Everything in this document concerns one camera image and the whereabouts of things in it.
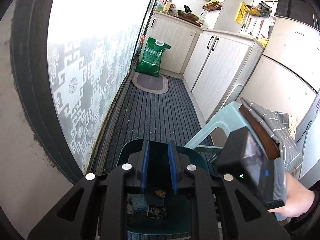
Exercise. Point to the frosted patterned sliding door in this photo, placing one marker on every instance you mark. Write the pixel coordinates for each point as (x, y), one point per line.
(70, 58)

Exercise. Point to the wire utensil rack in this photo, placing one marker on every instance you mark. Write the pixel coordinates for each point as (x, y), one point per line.
(260, 10)

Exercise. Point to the dark teal trash bin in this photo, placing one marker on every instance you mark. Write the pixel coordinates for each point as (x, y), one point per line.
(178, 206)

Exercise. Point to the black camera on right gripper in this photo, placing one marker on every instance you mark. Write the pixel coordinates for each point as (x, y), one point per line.
(243, 158)

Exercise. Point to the dark wok pan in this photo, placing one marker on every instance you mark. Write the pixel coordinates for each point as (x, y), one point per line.
(187, 13)

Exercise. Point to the wall spice rack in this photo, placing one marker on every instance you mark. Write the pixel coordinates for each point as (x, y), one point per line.
(212, 5)

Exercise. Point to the grey checked tablecloth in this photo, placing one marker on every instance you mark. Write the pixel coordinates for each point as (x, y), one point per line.
(276, 124)

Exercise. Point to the green rice bag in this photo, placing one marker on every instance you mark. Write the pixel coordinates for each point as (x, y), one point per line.
(150, 63)

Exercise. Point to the person's right hand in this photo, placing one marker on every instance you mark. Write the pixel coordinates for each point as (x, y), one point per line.
(299, 199)

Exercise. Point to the dark striped floor runner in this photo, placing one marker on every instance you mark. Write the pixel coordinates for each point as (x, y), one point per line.
(158, 117)

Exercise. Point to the person's right forearm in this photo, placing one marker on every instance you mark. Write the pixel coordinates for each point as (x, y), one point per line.
(307, 225)

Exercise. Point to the white cabinet under stove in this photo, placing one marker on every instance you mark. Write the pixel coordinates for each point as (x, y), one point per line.
(181, 35)

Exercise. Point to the light blue plastic stool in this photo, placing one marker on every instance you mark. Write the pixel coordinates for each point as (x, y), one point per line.
(228, 119)

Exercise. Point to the brown wooden table board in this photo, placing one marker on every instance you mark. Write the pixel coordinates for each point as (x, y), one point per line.
(270, 147)

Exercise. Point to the clear oil bottle red cap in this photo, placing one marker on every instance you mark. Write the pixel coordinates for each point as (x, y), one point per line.
(159, 5)

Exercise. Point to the black snack wrapper with barcode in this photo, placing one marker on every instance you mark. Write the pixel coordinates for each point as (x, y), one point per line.
(156, 211)

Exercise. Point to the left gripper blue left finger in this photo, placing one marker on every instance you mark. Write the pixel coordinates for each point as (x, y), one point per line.
(144, 166)

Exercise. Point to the cream lace cloth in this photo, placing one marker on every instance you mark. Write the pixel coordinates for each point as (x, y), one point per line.
(293, 123)

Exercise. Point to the oval grey floor mat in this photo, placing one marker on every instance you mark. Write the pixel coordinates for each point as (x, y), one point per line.
(150, 84)

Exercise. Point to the piece of ginger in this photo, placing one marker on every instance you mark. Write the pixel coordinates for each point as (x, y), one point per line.
(160, 193)

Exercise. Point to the black microwave oven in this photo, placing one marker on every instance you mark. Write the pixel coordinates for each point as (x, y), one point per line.
(299, 10)

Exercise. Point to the blue white packet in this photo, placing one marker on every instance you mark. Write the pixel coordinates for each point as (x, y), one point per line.
(138, 203)

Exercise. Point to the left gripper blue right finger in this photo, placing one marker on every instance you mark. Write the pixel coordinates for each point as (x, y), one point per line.
(173, 169)

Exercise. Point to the white two-door cabinet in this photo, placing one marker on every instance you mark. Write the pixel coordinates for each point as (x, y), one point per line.
(219, 68)

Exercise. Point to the yellow oil bottle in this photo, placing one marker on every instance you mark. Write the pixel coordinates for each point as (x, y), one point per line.
(167, 6)

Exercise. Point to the hanging metal spatula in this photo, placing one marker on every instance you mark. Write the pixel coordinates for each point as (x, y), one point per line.
(259, 30)

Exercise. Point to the yellow cutting board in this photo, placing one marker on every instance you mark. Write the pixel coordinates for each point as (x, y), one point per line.
(241, 13)

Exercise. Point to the silver refrigerator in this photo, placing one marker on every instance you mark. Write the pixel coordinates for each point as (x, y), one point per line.
(286, 78)

